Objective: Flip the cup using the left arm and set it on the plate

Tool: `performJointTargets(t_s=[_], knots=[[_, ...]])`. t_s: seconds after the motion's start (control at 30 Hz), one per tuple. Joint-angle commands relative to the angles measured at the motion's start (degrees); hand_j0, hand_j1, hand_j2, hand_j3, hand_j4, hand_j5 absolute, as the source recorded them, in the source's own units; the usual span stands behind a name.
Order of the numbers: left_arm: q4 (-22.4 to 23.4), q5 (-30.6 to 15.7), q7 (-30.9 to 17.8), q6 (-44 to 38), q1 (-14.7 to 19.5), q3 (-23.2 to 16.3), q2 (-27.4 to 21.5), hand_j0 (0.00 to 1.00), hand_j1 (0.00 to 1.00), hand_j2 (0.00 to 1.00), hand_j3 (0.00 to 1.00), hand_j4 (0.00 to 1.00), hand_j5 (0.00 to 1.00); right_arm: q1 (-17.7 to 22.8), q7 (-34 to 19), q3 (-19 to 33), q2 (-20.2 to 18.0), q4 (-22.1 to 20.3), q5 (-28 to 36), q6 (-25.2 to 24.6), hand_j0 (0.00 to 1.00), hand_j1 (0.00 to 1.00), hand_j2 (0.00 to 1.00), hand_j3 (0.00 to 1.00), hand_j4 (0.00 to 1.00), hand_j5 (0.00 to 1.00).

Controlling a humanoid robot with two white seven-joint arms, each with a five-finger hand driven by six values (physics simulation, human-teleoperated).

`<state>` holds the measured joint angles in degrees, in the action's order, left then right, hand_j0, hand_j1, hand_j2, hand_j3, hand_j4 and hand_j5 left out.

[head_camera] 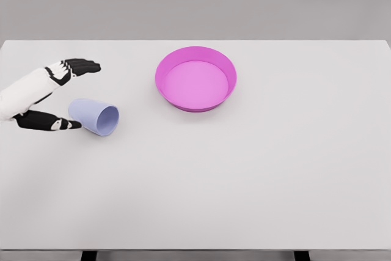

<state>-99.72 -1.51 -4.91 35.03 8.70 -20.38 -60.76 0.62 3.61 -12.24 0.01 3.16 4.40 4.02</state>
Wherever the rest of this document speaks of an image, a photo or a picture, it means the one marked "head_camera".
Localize lavender plastic cup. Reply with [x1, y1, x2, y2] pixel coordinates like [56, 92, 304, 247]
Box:
[67, 98, 120, 137]

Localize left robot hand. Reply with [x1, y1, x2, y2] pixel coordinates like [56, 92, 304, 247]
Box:
[0, 57, 102, 132]

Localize pink round plate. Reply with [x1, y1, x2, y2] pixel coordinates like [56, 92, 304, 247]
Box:
[155, 46, 238, 113]

